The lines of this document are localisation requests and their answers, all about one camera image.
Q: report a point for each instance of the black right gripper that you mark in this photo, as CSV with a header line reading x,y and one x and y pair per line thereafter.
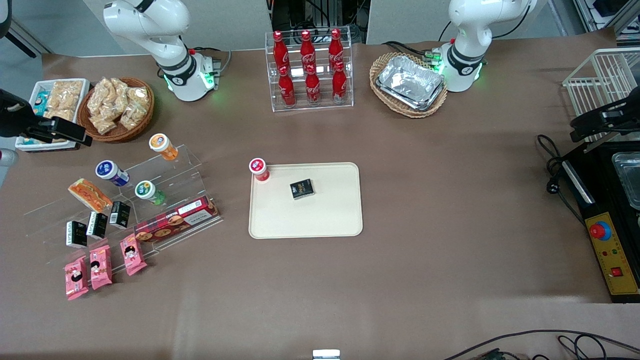
x,y
14,119

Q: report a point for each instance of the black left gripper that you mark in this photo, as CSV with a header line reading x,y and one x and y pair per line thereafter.
x,y
629,110

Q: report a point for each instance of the triangle sandwich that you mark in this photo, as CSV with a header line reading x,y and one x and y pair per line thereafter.
x,y
90,196

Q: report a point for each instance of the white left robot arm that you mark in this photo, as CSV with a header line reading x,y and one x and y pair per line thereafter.
x,y
465,60

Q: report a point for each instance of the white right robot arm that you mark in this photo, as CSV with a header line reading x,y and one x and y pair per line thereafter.
x,y
165,70

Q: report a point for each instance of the metal tray in machine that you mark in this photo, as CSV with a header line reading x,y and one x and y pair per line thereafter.
x,y
630,180

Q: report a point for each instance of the aluminium foil tray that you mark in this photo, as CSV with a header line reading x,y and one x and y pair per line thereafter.
x,y
425,105
410,77

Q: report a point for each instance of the beige plastic tray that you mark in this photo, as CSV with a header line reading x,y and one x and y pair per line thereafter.
x,y
325,215

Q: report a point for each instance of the beige cracker pack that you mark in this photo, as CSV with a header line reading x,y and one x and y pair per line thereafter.
x,y
66,94
61,115

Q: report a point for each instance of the blue snack packet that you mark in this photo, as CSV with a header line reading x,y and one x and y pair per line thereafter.
x,y
41,104
29,141

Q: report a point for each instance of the white plastic bin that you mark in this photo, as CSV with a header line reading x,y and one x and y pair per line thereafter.
x,y
82,100

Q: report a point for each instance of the clear bag of crackers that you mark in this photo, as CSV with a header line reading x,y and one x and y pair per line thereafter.
x,y
103,124
100,96
139,94
134,115
119,97

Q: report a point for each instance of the blue small bottle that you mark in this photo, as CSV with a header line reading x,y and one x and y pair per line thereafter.
x,y
110,172

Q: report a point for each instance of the black sealing machine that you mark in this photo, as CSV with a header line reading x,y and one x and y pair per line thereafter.
x,y
600,200

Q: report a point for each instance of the brown wicker snack basket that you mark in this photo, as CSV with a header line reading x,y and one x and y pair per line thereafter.
x,y
145,125

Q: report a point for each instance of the small black white box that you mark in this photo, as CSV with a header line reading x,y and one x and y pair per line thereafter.
x,y
120,215
76,234
96,225

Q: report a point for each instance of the red emergency stop button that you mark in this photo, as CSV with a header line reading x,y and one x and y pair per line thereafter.
x,y
599,230

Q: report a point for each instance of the orange small bottle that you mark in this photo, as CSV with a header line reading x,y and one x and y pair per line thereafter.
x,y
162,146

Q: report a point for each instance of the green small bottle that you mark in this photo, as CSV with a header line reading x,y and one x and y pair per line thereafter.
x,y
147,191

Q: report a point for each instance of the clear acrylic tiered stand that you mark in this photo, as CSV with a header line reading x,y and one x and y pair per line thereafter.
x,y
185,170

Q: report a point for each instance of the yellow control panel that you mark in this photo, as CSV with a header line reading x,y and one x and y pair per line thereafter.
x,y
620,255

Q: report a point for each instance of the pink snack packet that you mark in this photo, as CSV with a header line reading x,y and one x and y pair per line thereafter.
x,y
76,278
100,267
133,255

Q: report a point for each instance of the red cookie box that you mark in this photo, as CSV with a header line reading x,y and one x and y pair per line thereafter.
x,y
175,220

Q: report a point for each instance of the red cap small bottle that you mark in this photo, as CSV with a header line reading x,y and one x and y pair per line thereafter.
x,y
258,167

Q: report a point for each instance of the light wicker basket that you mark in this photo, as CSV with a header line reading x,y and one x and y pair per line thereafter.
x,y
380,65

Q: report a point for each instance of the red cola bottle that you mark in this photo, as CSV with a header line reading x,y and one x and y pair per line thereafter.
x,y
287,90
339,85
336,50
307,52
280,52
313,87

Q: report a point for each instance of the small black box gold print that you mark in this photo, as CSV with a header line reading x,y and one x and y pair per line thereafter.
x,y
302,189

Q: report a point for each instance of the clear acrylic bottle rack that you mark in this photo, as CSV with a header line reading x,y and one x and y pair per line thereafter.
x,y
310,107

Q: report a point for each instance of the black equipment rack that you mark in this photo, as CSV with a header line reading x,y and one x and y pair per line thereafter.
x,y
320,12

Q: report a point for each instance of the small silver device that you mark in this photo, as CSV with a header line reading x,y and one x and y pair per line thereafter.
x,y
326,354

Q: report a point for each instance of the red rocker switch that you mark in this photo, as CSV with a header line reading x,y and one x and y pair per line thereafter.
x,y
616,272

